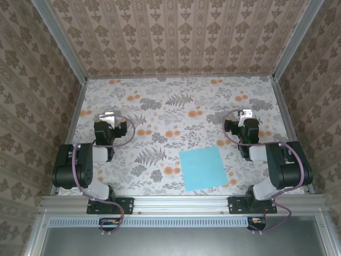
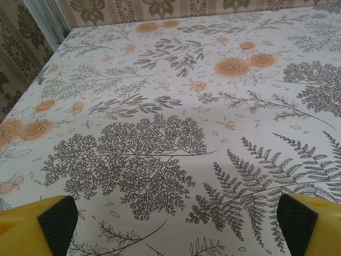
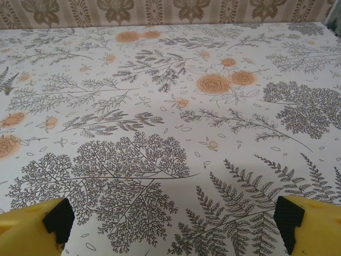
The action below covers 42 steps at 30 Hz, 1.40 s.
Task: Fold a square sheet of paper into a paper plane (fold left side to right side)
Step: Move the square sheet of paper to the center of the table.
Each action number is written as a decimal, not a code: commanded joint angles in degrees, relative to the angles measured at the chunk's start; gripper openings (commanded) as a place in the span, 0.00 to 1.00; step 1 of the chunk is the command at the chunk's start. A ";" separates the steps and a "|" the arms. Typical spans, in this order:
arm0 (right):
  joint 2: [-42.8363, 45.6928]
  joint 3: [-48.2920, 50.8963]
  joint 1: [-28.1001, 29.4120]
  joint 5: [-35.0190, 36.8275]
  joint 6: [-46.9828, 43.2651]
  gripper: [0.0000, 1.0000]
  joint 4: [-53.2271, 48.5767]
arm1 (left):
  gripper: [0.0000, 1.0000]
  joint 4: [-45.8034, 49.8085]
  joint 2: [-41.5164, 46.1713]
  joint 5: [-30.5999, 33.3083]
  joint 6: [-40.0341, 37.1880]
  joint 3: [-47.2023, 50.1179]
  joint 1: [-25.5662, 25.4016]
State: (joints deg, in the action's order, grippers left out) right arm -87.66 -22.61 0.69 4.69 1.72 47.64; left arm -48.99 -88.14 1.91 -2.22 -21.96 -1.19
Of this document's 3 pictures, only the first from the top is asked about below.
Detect aluminium lower frame bar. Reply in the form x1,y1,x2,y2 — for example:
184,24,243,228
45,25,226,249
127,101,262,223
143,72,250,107
25,213,50,256
315,213,337,256

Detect grey sheet metal panel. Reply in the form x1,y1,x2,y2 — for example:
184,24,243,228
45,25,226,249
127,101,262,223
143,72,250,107
39,226,327,256

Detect light blue cloth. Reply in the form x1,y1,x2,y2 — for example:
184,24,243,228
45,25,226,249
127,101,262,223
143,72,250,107
177,146,230,192

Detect slotted grey cable duct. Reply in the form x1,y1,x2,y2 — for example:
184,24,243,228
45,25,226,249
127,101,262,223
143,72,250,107
49,216,250,227

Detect floral patterned table cover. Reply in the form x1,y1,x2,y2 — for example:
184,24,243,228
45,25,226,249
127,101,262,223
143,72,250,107
57,76,307,197

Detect aluminium rear rail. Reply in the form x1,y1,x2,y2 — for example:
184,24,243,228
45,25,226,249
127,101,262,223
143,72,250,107
86,74,275,79

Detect aluminium frame post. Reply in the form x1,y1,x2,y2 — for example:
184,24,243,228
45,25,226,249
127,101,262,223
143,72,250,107
30,0,88,83
272,0,326,81

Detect aluminium side rail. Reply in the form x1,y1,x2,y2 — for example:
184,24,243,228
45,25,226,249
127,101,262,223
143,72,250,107
272,76,316,195
50,78,88,196

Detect small black connector board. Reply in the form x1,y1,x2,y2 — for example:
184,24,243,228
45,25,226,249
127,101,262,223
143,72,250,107
99,217,124,232
247,216,267,231

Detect aluminium mounting rail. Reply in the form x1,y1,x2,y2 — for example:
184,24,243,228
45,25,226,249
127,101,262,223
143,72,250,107
39,194,327,214

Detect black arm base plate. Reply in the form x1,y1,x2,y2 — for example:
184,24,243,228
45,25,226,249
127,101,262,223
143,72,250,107
228,196,278,215
86,196,135,215

